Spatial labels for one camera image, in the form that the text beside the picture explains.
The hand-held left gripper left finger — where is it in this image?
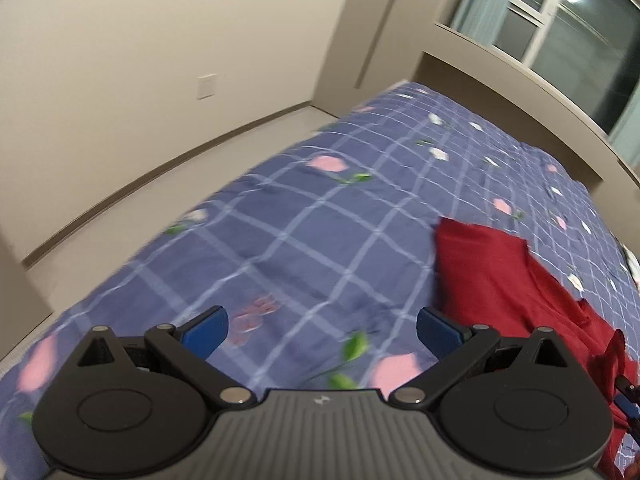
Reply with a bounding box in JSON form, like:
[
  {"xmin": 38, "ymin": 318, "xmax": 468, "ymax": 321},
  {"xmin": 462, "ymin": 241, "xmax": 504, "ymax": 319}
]
[{"xmin": 76, "ymin": 306, "xmax": 257, "ymax": 408}]

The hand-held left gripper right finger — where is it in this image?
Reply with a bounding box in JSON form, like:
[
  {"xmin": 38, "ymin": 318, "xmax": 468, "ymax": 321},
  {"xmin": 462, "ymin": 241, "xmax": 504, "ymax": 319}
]
[{"xmin": 390, "ymin": 306, "xmax": 571, "ymax": 408}]

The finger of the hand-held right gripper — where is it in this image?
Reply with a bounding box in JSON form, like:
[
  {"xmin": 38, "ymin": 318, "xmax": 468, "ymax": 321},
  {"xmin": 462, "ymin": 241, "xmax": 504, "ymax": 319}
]
[{"xmin": 614, "ymin": 376, "xmax": 640, "ymax": 422}]

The large glass window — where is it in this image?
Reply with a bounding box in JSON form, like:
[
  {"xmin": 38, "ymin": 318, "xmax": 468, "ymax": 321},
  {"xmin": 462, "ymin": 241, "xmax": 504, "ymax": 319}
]
[{"xmin": 450, "ymin": 0, "xmax": 640, "ymax": 136}]

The beige window ledge cabinet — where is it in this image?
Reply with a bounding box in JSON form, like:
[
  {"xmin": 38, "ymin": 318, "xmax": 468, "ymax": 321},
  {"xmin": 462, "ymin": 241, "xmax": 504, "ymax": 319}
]
[{"xmin": 419, "ymin": 22, "xmax": 640, "ymax": 196}]

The red garment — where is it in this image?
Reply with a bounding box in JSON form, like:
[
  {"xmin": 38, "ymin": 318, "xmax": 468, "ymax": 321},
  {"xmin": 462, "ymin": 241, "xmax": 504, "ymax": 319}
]
[{"xmin": 432, "ymin": 216, "xmax": 640, "ymax": 480}]

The blue checked floral blanket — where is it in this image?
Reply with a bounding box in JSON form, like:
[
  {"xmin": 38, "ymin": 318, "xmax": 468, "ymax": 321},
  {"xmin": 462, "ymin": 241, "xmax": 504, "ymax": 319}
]
[{"xmin": 0, "ymin": 80, "xmax": 640, "ymax": 480}]

